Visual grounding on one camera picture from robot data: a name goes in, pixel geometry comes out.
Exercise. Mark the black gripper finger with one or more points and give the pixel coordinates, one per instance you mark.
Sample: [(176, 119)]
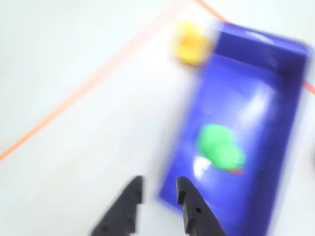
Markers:
[(120, 211), (197, 216)]

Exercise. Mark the blue open box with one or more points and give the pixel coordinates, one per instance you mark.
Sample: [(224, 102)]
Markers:
[(248, 93)]

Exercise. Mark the green rubber duck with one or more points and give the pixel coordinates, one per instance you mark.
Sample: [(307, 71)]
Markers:
[(219, 147)]

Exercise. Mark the yellow rubber duck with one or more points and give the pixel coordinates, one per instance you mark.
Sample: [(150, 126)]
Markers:
[(192, 45)]

